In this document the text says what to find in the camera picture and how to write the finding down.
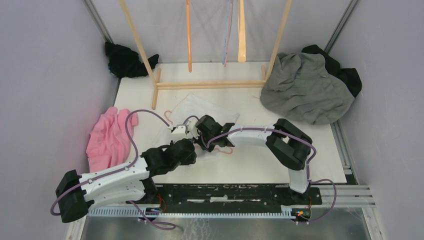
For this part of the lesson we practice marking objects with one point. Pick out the black garment corner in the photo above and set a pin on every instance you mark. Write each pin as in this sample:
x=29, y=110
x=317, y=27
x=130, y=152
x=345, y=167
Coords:
x=349, y=76
x=124, y=62

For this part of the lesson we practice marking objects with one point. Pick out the wooden hanger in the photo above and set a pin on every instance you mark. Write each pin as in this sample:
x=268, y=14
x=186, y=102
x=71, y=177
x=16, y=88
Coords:
x=242, y=43

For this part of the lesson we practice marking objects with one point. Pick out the orange plastic hanger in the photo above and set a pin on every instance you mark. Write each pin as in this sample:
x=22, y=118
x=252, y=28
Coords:
x=188, y=31

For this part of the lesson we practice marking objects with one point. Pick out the white skirt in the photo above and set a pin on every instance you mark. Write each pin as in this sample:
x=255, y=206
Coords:
x=193, y=105

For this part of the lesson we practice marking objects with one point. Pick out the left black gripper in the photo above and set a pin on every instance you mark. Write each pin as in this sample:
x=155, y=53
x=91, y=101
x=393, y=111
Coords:
x=191, y=159

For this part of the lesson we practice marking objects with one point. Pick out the black garment right corner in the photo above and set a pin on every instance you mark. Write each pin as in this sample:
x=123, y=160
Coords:
x=349, y=76

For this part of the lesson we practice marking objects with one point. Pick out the grey garment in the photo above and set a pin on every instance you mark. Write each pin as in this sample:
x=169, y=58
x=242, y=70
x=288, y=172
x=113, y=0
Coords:
x=301, y=89

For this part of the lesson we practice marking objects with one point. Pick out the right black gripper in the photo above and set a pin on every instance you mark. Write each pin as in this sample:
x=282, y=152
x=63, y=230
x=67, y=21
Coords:
x=209, y=148

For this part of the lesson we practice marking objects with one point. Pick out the black garment left corner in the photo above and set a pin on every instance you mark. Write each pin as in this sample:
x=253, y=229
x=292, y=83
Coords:
x=124, y=62

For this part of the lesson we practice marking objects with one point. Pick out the white cable duct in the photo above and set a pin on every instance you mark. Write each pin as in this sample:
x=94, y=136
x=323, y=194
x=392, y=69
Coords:
x=129, y=211

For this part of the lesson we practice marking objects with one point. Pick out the pink wire hanger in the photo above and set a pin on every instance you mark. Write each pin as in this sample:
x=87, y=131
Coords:
x=174, y=120

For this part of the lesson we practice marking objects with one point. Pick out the pink garment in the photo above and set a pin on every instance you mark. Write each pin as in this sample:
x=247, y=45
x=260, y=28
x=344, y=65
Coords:
x=108, y=144

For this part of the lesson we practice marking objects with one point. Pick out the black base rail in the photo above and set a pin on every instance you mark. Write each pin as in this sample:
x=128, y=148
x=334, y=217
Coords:
x=228, y=198

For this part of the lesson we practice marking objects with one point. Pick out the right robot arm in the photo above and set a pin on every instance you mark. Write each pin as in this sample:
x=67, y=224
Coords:
x=291, y=147

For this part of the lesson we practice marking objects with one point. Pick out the wooden clothes rack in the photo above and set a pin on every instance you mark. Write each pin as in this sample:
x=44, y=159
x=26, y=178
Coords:
x=225, y=84

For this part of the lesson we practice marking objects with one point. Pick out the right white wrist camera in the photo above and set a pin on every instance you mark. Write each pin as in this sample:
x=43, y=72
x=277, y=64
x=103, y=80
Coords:
x=192, y=129

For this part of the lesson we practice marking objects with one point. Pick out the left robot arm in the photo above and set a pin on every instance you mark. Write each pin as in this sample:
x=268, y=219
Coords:
x=77, y=194

